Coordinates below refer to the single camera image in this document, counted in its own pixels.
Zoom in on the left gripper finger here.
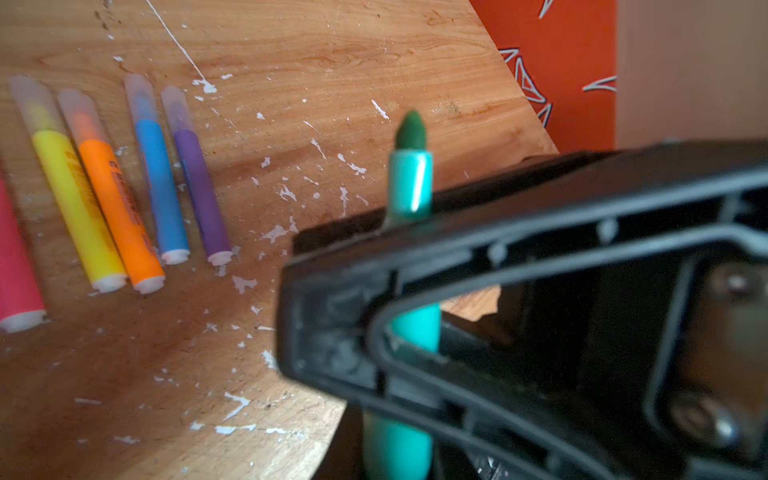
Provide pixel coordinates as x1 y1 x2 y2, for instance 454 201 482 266
311 405 364 480

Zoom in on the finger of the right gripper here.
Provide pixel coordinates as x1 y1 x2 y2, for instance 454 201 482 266
277 167 768 480
293 140 767 255

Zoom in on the green marker pen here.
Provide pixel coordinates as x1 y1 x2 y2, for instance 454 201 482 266
362 109 443 480

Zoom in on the purple marker pen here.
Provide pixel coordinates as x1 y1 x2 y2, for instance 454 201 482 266
161 86 233 267

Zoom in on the blue marker pen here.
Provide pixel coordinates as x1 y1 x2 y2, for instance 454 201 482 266
124 74 190 265

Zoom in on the orange marker pen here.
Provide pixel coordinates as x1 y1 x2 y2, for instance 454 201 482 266
58 89 165 295

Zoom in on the pink marker pen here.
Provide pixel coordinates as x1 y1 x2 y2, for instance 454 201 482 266
1 181 46 333

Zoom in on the yellow marker pen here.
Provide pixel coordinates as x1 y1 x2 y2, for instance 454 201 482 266
10 76 127 293

